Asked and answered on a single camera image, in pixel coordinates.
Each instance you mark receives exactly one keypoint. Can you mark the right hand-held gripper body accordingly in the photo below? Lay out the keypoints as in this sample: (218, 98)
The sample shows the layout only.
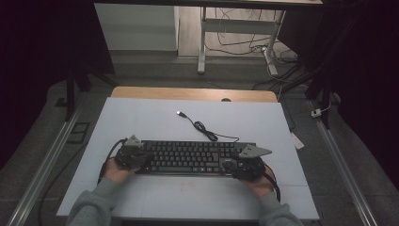
(251, 169)

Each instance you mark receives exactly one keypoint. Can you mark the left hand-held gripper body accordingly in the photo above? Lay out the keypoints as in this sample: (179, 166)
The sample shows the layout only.
(128, 158)

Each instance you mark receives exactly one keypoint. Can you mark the black keyboard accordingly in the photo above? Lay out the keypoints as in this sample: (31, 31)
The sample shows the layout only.
(188, 157)

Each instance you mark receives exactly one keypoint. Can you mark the person's left hand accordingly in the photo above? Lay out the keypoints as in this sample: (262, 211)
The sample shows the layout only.
(116, 174)

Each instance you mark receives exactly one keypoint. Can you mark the white board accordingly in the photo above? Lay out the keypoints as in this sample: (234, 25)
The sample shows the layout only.
(156, 125)

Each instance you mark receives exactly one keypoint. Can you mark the white tag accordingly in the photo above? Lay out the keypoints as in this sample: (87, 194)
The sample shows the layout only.
(297, 142)

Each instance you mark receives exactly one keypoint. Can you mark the small white box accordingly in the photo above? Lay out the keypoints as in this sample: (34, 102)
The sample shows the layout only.
(316, 113)

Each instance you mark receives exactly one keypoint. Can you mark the black stand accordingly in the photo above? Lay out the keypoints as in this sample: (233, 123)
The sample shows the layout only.
(324, 94)
(70, 94)

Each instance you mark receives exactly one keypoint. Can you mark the white cabinet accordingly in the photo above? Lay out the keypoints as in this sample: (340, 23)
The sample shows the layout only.
(138, 28)

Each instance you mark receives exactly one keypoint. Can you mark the white-legged desk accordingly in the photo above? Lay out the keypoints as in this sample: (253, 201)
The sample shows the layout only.
(238, 26)

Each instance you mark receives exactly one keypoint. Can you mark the black curtain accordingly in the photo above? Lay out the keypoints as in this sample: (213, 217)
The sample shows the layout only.
(370, 78)
(37, 47)

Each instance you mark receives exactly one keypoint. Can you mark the aluminium rail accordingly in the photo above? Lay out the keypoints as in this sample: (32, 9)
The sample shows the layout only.
(342, 163)
(47, 166)

